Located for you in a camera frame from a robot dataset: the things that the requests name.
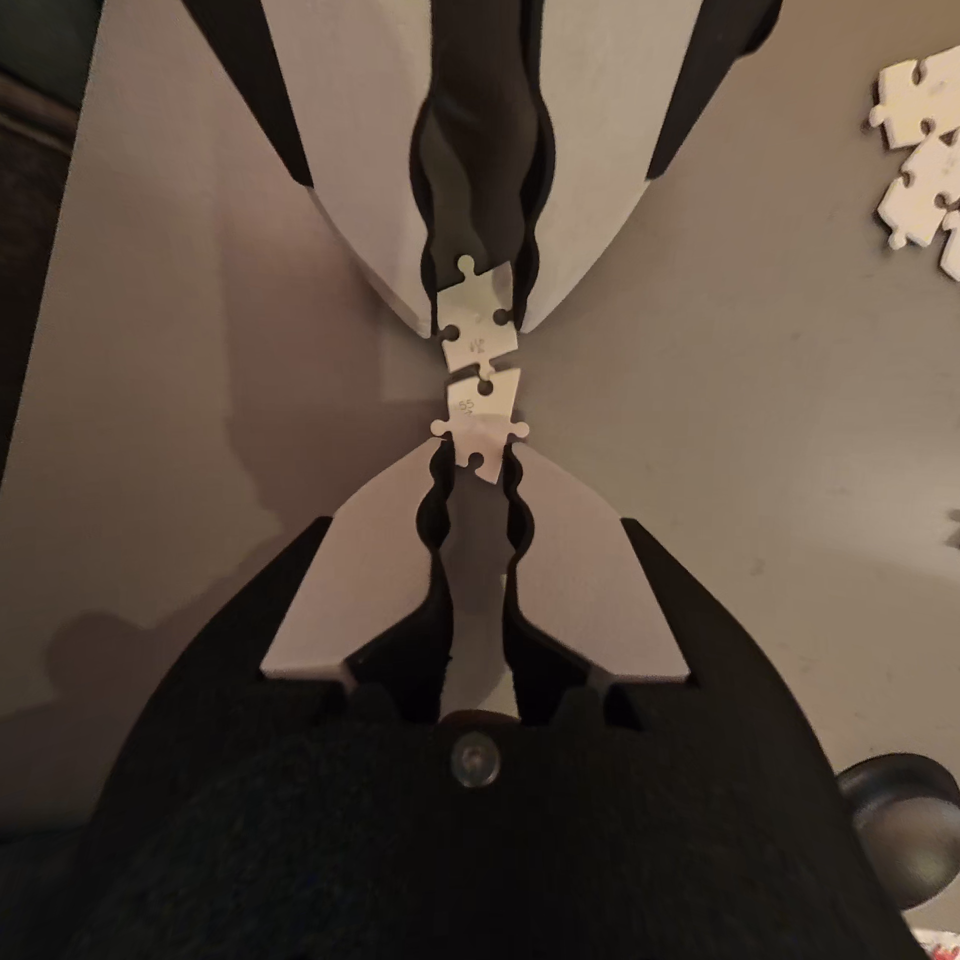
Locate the black round stand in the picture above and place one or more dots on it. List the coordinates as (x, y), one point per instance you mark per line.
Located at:
(907, 825)

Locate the white puzzle piece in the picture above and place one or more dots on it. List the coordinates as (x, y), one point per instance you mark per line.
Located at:
(911, 101)
(919, 199)
(476, 326)
(480, 416)
(951, 247)

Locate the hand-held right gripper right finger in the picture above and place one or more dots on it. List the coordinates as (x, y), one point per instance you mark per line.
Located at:
(592, 592)

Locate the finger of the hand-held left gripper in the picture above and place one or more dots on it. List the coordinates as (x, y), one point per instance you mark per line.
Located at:
(352, 112)
(607, 112)

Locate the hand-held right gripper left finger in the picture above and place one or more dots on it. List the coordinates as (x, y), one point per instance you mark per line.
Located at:
(352, 592)

